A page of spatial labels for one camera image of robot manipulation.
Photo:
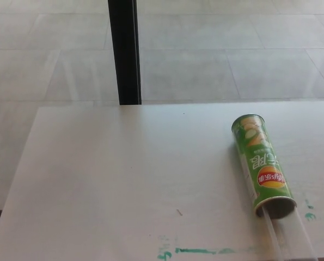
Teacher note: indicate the green chips can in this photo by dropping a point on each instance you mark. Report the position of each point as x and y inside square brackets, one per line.
[260, 163]

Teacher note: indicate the black window frame post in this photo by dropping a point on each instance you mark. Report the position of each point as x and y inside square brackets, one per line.
[125, 54]

